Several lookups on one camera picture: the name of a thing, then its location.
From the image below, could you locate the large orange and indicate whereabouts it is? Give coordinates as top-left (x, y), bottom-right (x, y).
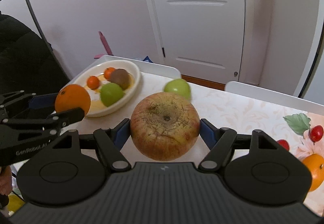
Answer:
top-left (54, 84), bottom-right (91, 115)
top-left (302, 154), bottom-right (323, 192)

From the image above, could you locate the green apple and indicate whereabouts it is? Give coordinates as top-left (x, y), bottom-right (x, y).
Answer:
top-left (100, 82), bottom-right (124, 107)
top-left (163, 78), bottom-right (191, 101)

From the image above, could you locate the large red yellow apple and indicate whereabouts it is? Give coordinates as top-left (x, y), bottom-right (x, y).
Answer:
top-left (130, 92), bottom-right (200, 161)

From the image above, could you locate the red cherry tomato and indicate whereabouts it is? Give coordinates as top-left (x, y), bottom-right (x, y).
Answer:
top-left (277, 139), bottom-right (290, 151)
top-left (309, 125), bottom-right (323, 143)

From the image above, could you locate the brown kiwi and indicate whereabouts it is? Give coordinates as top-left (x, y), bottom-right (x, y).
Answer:
top-left (110, 69), bottom-right (131, 90)

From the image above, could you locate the small orange tangerine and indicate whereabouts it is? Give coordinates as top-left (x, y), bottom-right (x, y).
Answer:
top-left (104, 67), bottom-right (115, 81)

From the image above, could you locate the person's left hand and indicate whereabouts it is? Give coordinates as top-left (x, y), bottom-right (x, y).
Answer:
top-left (0, 166), bottom-right (13, 195)

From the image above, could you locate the white duck plate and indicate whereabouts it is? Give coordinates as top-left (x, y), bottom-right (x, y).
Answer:
top-left (71, 60), bottom-right (141, 118)

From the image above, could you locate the white tray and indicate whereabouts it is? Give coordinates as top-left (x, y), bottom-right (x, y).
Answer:
top-left (70, 55), bottom-right (323, 115)

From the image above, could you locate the dark clothing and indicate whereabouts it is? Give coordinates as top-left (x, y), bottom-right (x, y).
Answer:
top-left (1, 14), bottom-right (70, 94)

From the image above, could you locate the black clothes rack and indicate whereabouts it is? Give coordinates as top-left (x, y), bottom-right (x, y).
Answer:
top-left (0, 0), bottom-right (71, 81)

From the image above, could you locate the white door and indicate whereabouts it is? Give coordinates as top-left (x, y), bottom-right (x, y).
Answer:
top-left (146, 0), bottom-right (246, 84)

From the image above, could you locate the pink handled broom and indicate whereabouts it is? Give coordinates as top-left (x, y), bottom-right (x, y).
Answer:
top-left (94, 31), bottom-right (113, 59)

